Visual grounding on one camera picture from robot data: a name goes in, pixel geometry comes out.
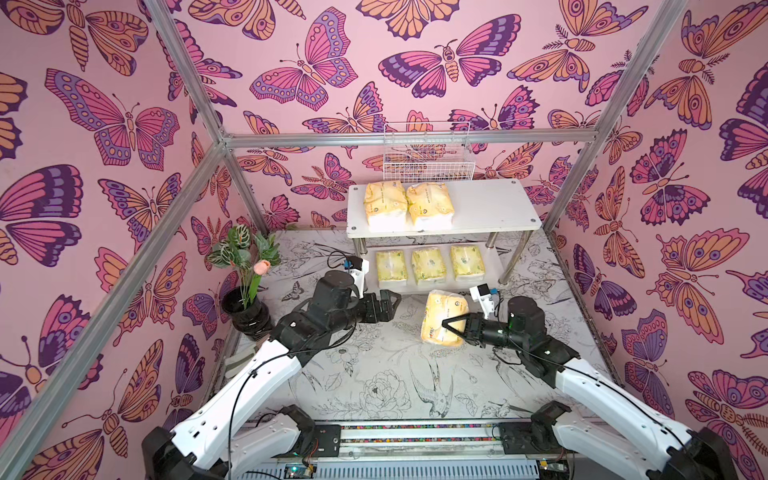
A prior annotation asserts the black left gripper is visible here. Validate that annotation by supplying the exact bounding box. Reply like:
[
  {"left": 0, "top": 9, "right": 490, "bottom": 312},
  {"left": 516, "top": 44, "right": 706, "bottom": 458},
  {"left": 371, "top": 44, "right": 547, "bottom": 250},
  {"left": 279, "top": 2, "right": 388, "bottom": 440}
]
[{"left": 326, "top": 290, "right": 401, "bottom": 336}]

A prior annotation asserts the orange tissue pack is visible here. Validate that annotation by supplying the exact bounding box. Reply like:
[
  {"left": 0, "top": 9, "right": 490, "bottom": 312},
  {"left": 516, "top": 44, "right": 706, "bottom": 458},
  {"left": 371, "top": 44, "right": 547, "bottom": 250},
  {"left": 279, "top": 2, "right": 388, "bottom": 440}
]
[
  {"left": 406, "top": 182, "right": 455, "bottom": 231},
  {"left": 363, "top": 181, "right": 408, "bottom": 232},
  {"left": 421, "top": 290, "right": 469, "bottom": 346}
]

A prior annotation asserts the yellow floral tissue pack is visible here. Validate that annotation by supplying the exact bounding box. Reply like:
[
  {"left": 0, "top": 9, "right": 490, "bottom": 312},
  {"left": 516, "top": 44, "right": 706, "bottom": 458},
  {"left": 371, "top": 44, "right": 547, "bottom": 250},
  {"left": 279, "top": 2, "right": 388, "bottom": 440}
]
[
  {"left": 376, "top": 250, "right": 408, "bottom": 284},
  {"left": 450, "top": 244, "right": 486, "bottom": 284},
  {"left": 411, "top": 247, "right": 447, "bottom": 285}
]

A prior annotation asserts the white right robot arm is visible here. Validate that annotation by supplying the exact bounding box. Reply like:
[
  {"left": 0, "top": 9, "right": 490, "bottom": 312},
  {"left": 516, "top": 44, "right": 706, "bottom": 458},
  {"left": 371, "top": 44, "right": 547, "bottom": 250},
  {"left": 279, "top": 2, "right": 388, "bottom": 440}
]
[{"left": 441, "top": 296, "right": 737, "bottom": 479}]

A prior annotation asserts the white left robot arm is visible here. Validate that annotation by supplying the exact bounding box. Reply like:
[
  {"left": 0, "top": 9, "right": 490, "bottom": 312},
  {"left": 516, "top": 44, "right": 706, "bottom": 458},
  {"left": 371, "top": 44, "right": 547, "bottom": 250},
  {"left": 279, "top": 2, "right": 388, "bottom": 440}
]
[{"left": 142, "top": 270, "right": 402, "bottom": 479}]

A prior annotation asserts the white two-tier shelf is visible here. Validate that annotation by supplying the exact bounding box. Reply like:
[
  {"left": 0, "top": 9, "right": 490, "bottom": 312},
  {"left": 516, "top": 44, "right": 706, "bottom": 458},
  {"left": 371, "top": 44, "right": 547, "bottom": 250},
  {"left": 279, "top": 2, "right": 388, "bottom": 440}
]
[{"left": 346, "top": 180, "right": 542, "bottom": 294}]

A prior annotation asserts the pink tulip flower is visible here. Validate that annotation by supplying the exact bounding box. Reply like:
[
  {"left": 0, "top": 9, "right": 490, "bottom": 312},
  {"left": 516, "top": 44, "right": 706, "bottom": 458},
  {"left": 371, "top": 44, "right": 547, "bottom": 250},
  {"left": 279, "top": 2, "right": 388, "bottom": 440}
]
[{"left": 253, "top": 260, "right": 271, "bottom": 276}]

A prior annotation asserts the black ribbed vase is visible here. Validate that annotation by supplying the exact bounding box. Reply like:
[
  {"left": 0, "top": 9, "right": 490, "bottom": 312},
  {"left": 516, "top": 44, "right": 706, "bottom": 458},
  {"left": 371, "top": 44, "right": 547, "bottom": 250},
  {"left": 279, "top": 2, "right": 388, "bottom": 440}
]
[{"left": 221, "top": 288, "right": 273, "bottom": 341}]

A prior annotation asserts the green artificial plant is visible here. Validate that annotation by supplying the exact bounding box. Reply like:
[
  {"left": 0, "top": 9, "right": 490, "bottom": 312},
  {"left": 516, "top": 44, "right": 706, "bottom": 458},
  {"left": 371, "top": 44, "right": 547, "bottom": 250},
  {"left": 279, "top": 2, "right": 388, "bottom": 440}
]
[{"left": 206, "top": 224, "right": 281, "bottom": 308}]

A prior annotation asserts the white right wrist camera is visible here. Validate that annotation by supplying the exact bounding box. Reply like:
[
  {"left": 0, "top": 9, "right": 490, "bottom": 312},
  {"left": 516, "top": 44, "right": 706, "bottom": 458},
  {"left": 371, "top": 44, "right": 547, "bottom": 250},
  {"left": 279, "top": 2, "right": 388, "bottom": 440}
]
[{"left": 469, "top": 284, "right": 502, "bottom": 320}]

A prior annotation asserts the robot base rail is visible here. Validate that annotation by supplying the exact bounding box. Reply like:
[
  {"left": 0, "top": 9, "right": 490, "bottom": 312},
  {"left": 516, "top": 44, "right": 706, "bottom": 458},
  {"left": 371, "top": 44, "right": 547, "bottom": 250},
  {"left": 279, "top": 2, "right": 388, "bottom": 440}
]
[{"left": 239, "top": 416, "right": 673, "bottom": 480}]

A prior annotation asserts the white wire basket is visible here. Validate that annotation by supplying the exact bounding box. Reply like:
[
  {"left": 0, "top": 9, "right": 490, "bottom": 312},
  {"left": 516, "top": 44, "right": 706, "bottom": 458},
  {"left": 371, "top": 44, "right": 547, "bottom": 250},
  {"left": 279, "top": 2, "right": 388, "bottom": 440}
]
[{"left": 381, "top": 129, "right": 476, "bottom": 185}]

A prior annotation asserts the aluminium frame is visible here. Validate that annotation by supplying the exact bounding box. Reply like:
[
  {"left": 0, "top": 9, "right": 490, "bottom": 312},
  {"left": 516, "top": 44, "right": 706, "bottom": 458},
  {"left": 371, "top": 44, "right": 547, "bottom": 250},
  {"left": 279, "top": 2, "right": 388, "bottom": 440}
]
[{"left": 0, "top": 0, "right": 691, "bottom": 475}]

